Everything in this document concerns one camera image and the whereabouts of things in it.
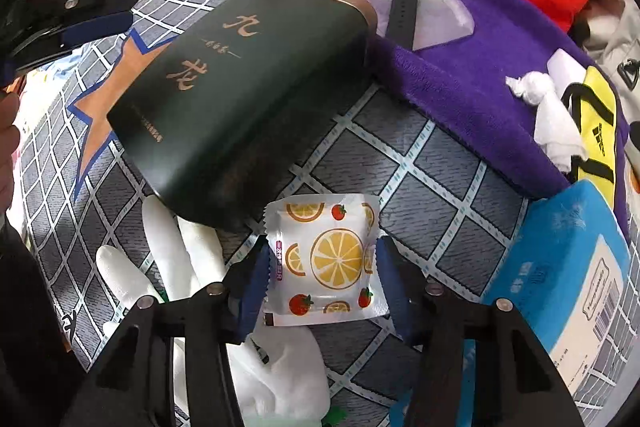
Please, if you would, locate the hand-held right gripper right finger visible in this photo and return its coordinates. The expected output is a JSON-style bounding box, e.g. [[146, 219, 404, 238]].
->
[[375, 237, 586, 427]]

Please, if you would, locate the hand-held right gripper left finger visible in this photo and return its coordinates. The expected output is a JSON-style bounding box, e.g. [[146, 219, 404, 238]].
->
[[60, 247, 274, 427]]

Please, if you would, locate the white glove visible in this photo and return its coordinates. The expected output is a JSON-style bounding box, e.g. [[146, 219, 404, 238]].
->
[[95, 194, 331, 424]]

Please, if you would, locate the person's left hand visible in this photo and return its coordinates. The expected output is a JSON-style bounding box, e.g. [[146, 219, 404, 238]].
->
[[0, 94, 22, 214]]

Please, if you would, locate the dark green tin box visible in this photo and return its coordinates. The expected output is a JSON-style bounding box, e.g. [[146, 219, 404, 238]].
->
[[106, 0, 379, 230]]

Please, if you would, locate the fruit print packet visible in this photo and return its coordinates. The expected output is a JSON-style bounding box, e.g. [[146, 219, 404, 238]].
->
[[262, 193, 391, 328]]

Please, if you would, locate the yellow black pouch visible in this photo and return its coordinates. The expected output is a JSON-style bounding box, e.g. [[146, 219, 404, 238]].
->
[[560, 66, 622, 212]]

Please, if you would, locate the blue tissue pack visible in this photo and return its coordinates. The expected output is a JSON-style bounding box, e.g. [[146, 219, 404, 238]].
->
[[390, 179, 633, 427]]

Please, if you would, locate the grey waist bag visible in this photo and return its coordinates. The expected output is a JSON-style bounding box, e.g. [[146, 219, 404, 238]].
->
[[575, 2, 640, 122]]

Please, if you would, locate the white knotted tissue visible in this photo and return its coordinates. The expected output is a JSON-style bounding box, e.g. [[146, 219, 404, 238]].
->
[[505, 69, 591, 172]]

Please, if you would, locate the grey checked star blanket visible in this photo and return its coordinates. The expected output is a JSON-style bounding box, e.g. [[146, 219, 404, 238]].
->
[[10, 0, 531, 427]]

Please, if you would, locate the clear plastic bag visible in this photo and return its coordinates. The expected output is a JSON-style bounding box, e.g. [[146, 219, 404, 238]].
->
[[345, 0, 476, 52]]

